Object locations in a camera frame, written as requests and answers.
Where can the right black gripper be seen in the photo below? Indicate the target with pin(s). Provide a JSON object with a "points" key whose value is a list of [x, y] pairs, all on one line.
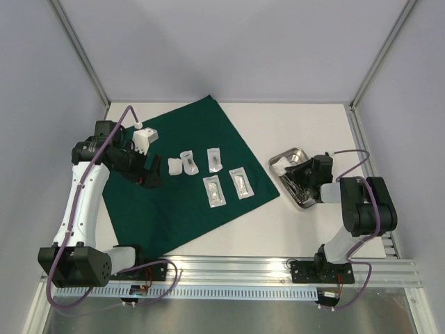
{"points": [[302, 175]]}

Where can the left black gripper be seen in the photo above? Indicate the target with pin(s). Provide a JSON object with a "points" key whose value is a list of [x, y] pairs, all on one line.
{"points": [[142, 176]]}

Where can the steel tweezers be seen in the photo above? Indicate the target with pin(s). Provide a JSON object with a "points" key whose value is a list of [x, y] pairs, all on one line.
{"points": [[296, 190]]}

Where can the steel hemostat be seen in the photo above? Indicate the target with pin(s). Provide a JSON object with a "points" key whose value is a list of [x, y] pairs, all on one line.
{"points": [[297, 192]]}

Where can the white gauze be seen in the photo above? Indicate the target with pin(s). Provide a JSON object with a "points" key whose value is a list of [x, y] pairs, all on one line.
{"points": [[175, 166], [280, 166]]}

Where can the stainless steel tray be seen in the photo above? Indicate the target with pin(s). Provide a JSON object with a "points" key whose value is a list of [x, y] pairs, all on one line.
{"points": [[295, 156]]}

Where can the clear pouch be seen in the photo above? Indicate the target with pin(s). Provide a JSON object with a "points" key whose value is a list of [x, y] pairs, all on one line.
{"points": [[189, 165], [214, 160]]}

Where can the suture packet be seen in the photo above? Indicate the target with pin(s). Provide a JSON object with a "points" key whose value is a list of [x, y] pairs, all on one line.
{"points": [[214, 191], [241, 183]]}

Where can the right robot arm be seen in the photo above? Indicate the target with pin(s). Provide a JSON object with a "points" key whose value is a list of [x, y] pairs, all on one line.
{"points": [[367, 212]]}

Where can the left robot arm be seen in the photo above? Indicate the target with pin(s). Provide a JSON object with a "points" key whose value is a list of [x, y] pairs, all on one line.
{"points": [[76, 236]]}

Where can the green surgical cloth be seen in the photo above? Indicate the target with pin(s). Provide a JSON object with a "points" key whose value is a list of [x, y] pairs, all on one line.
{"points": [[160, 220]]}

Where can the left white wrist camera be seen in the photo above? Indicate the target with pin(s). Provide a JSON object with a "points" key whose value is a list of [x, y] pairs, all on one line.
{"points": [[142, 139]]}

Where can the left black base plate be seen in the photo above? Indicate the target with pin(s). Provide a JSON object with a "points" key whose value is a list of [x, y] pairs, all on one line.
{"points": [[152, 273]]}

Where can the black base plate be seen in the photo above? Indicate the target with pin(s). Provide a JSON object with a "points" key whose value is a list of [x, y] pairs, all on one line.
{"points": [[305, 272], [152, 273]]}

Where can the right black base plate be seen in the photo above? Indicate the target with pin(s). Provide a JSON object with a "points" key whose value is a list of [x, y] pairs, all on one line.
{"points": [[305, 272]]}

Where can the aluminium front rail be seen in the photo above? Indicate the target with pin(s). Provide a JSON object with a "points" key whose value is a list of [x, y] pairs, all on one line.
{"points": [[226, 270]]}

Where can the grey slotted cable duct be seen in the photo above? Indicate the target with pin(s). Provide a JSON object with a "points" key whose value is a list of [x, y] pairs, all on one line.
{"points": [[208, 292]]}

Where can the right aluminium frame post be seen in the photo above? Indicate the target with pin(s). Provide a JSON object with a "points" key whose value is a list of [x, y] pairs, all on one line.
{"points": [[394, 33]]}

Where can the aluminium frame post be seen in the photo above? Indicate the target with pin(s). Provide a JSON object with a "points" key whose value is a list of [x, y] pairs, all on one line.
{"points": [[394, 33], [79, 50]]}

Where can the left aluminium frame post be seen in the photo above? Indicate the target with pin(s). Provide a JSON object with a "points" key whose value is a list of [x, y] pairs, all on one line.
{"points": [[79, 50]]}

